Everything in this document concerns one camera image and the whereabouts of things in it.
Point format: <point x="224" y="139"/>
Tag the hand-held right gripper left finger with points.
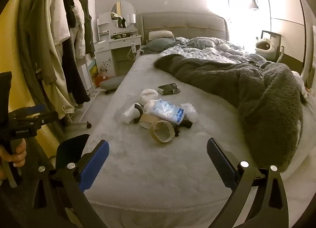
<point x="95" y="163"/>

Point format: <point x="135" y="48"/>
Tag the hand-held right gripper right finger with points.
<point x="221" y="162"/>

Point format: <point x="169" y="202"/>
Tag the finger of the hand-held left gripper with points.
<point x="37" y="108"/>
<point x="42" y="120"/>

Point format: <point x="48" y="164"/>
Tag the white sock ball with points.
<point x="128" y="115"/>

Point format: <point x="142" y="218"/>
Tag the clear plastic bag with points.
<point x="189" y="111"/>

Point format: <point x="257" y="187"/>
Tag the thin cardboard tape core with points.
<point x="154" y="135"/>

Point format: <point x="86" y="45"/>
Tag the blue tissue pack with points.
<point x="167" y="112"/>

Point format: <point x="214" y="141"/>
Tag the black foil packet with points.
<point x="169" y="88"/>

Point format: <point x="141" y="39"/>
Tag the person's left hand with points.
<point x="19" y="152"/>

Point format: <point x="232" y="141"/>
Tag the wheeled clothes rack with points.
<point x="80" y="124"/>

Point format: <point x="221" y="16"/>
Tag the black garment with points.
<point x="72" y="75"/>

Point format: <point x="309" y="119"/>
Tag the grey bed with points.
<point x="148" y="181"/>

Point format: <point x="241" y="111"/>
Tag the yellow picture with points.
<point x="93" y="71"/>

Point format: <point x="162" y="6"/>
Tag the red object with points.
<point x="101" y="80"/>

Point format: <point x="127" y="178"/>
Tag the olive coat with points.
<point x="34" y="33"/>

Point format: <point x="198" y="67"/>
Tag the grey fuzzy blanket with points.
<point x="222" y="80"/>

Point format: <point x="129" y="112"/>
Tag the white jacket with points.
<point x="78" y="35"/>

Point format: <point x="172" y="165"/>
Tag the cream garment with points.
<point x="58" y="20"/>

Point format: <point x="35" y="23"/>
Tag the white dressing table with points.
<point x="106" y="47"/>

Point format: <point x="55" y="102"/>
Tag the dark green vest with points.
<point x="88" y="25"/>

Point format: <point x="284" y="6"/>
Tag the white power strip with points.
<point x="133" y="47"/>

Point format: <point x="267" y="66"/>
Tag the blue patterned duvet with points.
<point x="205" y="45"/>

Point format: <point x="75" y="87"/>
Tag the cream cat bed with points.
<point x="264" y="46"/>

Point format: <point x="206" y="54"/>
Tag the arched mirror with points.
<point x="123" y="10"/>

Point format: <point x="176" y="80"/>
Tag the grey blue pillow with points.
<point x="158" y="45"/>

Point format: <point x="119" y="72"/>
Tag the cream pillow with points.
<point x="160" y="34"/>

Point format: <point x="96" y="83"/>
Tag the grey padded headboard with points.
<point x="182" y="24"/>

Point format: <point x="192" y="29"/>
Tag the white wardrobe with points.
<point x="284" y="15"/>

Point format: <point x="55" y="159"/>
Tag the black frame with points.
<point x="277" y="45"/>

